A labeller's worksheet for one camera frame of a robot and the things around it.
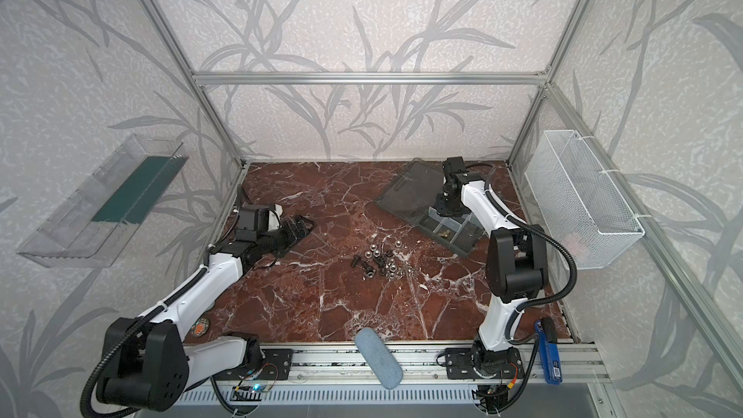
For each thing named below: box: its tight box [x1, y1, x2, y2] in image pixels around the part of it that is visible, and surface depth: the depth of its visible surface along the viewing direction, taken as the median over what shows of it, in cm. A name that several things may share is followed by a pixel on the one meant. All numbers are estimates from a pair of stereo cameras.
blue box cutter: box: [534, 319, 564, 386], surface depth 74 cm
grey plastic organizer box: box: [375, 157, 487, 258], surface depth 104 cm
